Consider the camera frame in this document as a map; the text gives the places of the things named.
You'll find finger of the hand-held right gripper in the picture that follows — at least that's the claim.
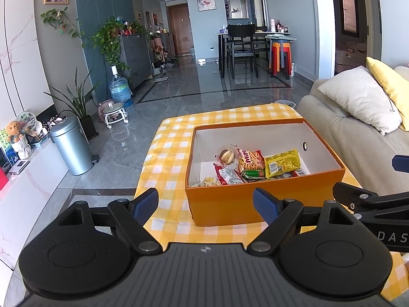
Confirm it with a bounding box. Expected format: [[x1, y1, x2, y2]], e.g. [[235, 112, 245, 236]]
[[332, 182, 409, 213], [392, 154, 409, 172]]

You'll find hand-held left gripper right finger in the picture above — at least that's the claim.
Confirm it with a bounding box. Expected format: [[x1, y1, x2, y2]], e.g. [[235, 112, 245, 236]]
[[247, 188, 361, 253]]

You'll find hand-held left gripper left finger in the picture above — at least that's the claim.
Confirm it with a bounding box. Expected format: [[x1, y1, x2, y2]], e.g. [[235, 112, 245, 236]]
[[54, 188, 162, 254]]

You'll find green sausage stick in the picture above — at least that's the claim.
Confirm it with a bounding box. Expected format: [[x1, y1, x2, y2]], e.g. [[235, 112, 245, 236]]
[[241, 169, 266, 180]]

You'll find orange cardboard box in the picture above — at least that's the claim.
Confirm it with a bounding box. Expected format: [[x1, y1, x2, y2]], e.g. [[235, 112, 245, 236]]
[[185, 118, 346, 227]]

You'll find yellow snack packet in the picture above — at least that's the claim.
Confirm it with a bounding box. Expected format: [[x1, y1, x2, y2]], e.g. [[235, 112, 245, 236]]
[[264, 149, 302, 179]]

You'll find orange stick snack packet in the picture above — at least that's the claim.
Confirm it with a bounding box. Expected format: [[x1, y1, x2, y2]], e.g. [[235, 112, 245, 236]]
[[237, 148, 266, 174]]

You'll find red and white snack packet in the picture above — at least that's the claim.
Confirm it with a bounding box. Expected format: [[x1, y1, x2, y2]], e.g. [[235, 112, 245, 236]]
[[213, 163, 246, 185]]

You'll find round cake snack packet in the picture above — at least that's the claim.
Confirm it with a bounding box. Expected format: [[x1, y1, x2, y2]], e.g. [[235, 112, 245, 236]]
[[215, 144, 240, 165]]

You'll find beige sofa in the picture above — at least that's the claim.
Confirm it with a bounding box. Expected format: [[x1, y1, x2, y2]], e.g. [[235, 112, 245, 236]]
[[297, 65, 409, 199]]

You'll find yellow checkered tablecloth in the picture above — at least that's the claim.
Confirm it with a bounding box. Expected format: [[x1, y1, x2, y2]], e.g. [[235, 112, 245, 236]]
[[132, 103, 409, 301]]

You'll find beige cushion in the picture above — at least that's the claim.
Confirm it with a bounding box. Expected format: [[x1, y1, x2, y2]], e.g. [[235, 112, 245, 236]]
[[317, 65, 402, 136]]

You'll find yellow cushion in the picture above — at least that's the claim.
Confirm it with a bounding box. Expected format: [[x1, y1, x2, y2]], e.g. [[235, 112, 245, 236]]
[[366, 57, 409, 131]]

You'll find silver pedal trash can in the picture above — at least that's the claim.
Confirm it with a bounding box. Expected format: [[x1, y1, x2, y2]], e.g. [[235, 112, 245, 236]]
[[49, 116, 99, 176]]

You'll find long-leaf potted plant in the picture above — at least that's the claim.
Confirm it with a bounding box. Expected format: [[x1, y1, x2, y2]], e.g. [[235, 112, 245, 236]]
[[43, 67, 103, 141]]

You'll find small white wheeled stool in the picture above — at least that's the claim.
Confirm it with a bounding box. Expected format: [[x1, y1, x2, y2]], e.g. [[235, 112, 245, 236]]
[[98, 100, 129, 129]]

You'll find blue water jug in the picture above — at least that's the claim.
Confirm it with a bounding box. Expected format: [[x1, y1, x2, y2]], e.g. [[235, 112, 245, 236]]
[[109, 65, 133, 107]]

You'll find white marble console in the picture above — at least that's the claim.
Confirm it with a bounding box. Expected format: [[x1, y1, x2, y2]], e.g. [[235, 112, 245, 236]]
[[0, 141, 69, 269]]

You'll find grey cabinet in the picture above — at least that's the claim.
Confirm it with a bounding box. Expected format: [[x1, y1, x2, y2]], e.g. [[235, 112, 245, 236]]
[[119, 33, 153, 90]]

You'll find round painted fan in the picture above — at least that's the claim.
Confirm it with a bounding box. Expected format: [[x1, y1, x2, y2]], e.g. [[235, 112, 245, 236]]
[[17, 111, 39, 135]]

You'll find stack of orange stools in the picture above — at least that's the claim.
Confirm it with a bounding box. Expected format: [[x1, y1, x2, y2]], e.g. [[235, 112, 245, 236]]
[[269, 41, 293, 77]]

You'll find brown teddy bear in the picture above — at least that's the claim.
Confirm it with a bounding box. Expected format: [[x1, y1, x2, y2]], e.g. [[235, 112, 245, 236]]
[[6, 121, 26, 143]]

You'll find brown stuffed toy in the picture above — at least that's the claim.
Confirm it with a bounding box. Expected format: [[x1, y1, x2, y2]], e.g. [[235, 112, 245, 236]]
[[152, 37, 167, 63]]

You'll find dining table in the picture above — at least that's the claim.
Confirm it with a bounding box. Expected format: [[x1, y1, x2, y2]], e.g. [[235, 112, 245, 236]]
[[213, 30, 298, 79]]

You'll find trailing pothos plant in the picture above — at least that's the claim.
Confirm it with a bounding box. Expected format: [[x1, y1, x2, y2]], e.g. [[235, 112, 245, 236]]
[[85, 16, 151, 71]]

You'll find black dining chair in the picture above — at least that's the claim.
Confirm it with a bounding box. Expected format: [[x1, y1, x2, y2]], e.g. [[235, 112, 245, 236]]
[[226, 24, 260, 79]]

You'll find brown wooden door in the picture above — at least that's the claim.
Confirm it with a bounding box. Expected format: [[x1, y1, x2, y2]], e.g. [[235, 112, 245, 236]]
[[168, 3, 194, 56]]

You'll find hanging ivy plant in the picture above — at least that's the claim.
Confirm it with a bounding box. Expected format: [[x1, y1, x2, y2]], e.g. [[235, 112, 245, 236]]
[[40, 8, 87, 48]]

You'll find wooden window frame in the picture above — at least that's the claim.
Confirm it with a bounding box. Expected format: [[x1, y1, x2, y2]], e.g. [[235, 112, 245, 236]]
[[337, 0, 360, 37]]

